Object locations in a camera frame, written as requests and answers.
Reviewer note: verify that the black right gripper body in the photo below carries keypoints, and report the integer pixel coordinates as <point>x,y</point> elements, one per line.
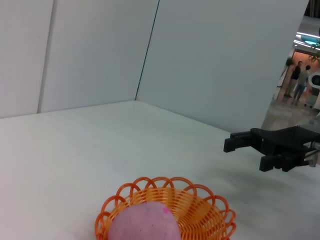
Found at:
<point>287,140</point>

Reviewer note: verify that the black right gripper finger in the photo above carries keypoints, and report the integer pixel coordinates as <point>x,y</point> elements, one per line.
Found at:
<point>268,163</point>
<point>237,142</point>

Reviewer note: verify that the orange woven plastic basket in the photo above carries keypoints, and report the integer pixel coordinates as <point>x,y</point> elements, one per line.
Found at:
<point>200,215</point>

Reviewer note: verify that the pink plush peach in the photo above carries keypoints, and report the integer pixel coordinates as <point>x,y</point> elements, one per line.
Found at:
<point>145,225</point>

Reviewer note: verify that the person in grey shirt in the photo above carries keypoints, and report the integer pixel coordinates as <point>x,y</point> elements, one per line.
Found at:
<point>303,77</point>

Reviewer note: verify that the person in black shirt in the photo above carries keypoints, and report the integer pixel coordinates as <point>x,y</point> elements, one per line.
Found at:
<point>296,72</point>

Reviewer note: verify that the plant on white column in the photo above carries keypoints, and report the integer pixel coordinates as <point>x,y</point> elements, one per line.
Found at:
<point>289,61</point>

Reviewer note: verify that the green leafy plant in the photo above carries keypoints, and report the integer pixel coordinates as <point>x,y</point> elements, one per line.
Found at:
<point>315,57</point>

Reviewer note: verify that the ceiling light strips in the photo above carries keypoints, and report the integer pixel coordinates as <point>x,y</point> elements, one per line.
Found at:
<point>307,38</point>

